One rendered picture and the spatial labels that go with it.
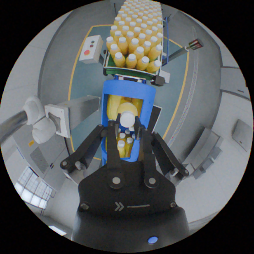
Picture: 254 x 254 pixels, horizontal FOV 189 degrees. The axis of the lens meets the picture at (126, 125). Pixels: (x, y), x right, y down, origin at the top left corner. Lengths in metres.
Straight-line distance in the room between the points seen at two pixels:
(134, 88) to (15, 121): 0.68
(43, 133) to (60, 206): 5.18
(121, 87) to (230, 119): 3.41
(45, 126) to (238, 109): 4.11
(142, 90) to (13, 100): 2.84
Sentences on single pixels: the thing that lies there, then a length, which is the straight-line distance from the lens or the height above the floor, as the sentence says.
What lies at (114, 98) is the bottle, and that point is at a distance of 0.40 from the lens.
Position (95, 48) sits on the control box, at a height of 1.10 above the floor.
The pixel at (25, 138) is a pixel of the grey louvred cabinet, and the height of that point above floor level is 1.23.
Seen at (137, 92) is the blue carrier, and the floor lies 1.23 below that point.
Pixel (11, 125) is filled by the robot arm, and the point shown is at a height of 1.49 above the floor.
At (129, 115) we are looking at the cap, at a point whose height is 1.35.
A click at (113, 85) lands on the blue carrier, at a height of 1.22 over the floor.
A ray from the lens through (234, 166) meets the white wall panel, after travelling 3.32.
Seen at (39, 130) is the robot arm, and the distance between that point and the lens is 0.70.
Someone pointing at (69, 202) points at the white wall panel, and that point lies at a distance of 5.47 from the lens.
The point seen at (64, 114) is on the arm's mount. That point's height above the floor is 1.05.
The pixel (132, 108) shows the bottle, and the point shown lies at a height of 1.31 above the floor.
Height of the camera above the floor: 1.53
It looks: 65 degrees down
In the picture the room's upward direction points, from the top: 180 degrees clockwise
